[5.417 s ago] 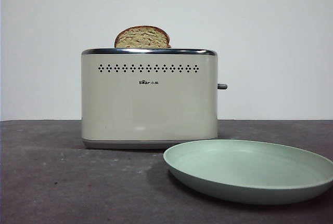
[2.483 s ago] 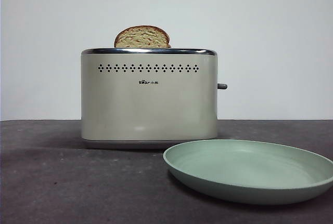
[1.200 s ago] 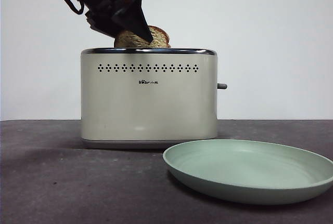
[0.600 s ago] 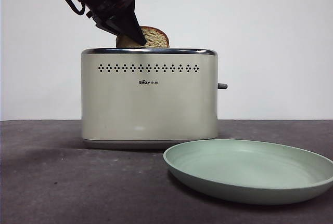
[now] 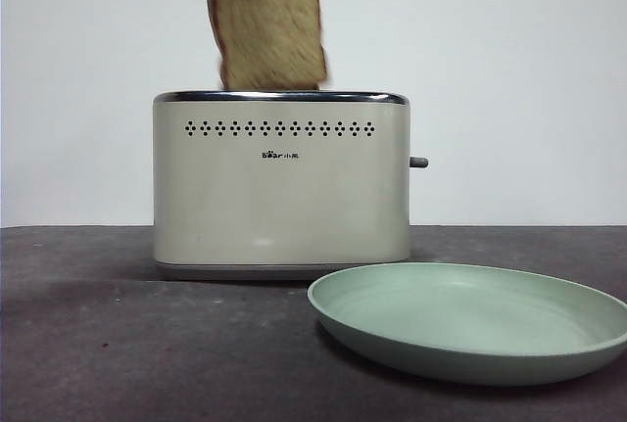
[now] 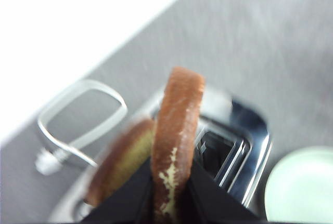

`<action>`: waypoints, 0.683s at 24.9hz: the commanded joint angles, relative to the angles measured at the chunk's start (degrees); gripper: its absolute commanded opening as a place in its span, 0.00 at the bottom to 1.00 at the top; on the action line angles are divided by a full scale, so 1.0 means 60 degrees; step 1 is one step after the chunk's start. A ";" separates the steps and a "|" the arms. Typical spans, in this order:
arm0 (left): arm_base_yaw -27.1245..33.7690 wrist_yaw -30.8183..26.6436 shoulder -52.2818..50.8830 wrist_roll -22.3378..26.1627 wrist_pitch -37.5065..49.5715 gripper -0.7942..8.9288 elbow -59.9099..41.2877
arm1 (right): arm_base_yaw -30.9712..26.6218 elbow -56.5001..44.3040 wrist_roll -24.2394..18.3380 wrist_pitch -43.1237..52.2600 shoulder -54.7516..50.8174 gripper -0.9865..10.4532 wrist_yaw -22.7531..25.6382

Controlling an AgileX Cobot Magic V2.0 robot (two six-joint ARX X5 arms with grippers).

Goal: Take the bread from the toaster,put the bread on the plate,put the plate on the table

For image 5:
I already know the cream toaster with chrome top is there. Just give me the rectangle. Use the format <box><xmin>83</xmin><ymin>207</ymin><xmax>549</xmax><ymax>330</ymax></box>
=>
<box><xmin>151</xmin><ymin>90</ymin><xmax>411</xmax><ymax>282</ymax></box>

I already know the large toasted bread slice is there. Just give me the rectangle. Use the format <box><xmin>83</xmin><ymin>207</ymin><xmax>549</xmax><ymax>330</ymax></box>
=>
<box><xmin>207</xmin><ymin>0</ymin><xmax>329</xmax><ymax>91</ymax></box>

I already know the pale green round plate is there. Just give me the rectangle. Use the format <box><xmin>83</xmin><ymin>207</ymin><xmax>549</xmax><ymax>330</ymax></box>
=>
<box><xmin>307</xmin><ymin>261</ymin><xmax>627</xmax><ymax>388</ymax></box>

